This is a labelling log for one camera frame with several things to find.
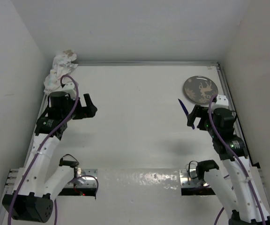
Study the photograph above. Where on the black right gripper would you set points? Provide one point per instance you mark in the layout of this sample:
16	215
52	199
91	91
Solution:
198	111

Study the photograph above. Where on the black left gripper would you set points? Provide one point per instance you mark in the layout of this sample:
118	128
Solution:
86	112

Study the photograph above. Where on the grey reindeer plate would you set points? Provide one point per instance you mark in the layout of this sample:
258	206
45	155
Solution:
200	89

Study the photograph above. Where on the floral patterned cloth placemat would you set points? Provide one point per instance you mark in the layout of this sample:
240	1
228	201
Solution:
63	64

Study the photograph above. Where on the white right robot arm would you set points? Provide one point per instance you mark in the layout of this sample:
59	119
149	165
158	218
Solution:
240	200

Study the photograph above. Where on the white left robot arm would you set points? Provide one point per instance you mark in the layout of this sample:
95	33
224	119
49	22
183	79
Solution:
34	195

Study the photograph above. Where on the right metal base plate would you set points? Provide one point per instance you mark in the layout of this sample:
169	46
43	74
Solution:
188	179

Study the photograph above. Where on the metal base plate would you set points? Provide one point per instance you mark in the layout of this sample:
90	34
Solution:
188	179
87	178

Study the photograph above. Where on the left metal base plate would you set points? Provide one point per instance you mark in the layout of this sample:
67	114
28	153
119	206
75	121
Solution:
87	178

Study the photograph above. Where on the aluminium table frame rail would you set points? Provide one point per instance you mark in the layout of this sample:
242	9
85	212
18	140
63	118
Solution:
138	141

